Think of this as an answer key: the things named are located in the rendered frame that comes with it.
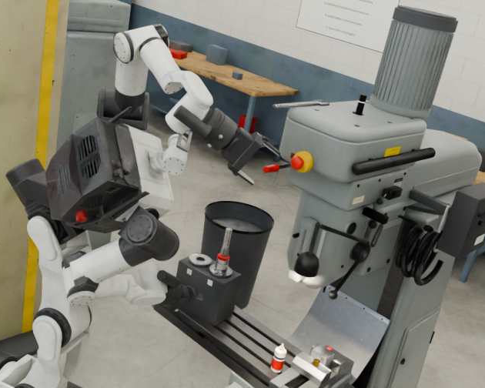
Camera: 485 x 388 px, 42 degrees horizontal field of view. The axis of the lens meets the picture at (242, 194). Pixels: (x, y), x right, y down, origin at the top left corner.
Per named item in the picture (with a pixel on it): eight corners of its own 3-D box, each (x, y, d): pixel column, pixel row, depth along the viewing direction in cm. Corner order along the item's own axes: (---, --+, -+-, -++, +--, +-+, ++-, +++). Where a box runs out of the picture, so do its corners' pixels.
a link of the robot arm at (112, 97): (106, 71, 186) (104, 103, 197) (104, 92, 181) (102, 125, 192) (146, 75, 189) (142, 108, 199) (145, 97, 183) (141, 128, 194)
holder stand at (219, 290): (215, 326, 240) (224, 281, 233) (171, 301, 251) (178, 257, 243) (232, 315, 250) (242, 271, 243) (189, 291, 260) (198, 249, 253)
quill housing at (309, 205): (322, 299, 200) (348, 209, 189) (274, 270, 212) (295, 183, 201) (355, 284, 214) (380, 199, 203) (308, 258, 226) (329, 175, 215)
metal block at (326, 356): (322, 373, 214) (326, 359, 212) (308, 363, 217) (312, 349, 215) (330, 367, 218) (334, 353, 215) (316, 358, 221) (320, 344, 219)
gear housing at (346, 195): (346, 213, 185) (355, 182, 182) (284, 182, 199) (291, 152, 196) (402, 196, 209) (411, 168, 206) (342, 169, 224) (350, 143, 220)
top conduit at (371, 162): (359, 177, 173) (362, 165, 171) (347, 172, 175) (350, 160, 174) (433, 159, 205) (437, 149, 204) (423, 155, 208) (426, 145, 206)
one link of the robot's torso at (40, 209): (17, 217, 198) (41, 202, 193) (45, 205, 210) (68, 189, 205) (38, 252, 199) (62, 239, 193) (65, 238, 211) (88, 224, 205)
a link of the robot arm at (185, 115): (201, 135, 168) (167, 108, 165) (227, 108, 163) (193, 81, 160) (195, 157, 159) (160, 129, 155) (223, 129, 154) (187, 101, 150)
